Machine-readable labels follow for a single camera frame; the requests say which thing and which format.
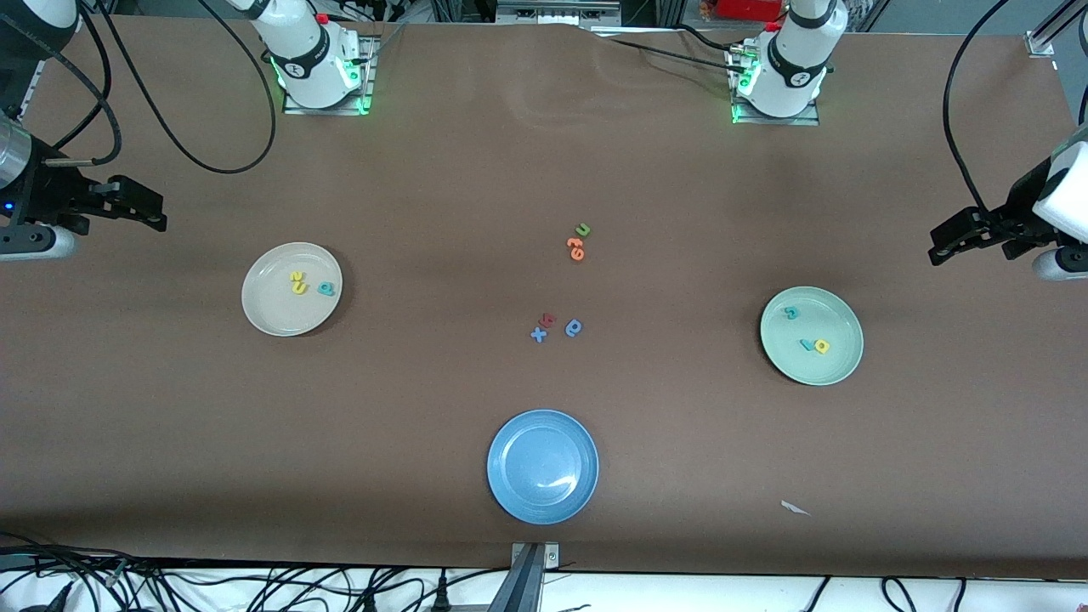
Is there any red box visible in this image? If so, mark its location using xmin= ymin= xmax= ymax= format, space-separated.
xmin=716 ymin=0 xmax=785 ymax=22

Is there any beige brown plate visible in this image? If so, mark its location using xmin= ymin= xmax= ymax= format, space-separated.
xmin=241 ymin=242 xmax=344 ymax=337

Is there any aluminium frame profile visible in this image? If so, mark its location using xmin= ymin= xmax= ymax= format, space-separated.
xmin=1026 ymin=0 xmax=1088 ymax=57

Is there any green plate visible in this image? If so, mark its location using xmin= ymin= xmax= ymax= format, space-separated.
xmin=759 ymin=286 xmax=864 ymax=387

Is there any dark aluminium pole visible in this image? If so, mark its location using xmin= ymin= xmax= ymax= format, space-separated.
xmin=487 ymin=544 xmax=546 ymax=612

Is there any silver pole bracket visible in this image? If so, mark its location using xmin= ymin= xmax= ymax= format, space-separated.
xmin=510 ymin=542 xmax=561 ymax=570

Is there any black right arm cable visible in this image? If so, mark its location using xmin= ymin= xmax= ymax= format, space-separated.
xmin=42 ymin=0 xmax=277 ymax=175

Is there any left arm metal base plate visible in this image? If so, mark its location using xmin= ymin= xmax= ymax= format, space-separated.
xmin=731 ymin=38 xmax=822 ymax=127

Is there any grey metal equipment box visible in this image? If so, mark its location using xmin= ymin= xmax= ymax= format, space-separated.
xmin=496 ymin=0 xmax=623 ymax=26

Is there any brown table cover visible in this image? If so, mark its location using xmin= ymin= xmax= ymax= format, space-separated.
xmin=0 ymin=15 xmax=1088 ymax=581

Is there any black base power cable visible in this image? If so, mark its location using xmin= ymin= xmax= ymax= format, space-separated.
xmin=586 ymin=24 xmax=742 ymax=76

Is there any thick black floor cable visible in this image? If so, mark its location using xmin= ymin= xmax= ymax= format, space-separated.
xmin=0 ymin=531 xmax=171 ymax=579

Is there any blue plate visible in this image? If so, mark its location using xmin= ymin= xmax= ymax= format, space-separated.
xmin=486 ymin=409 xmax=600 ymax=525

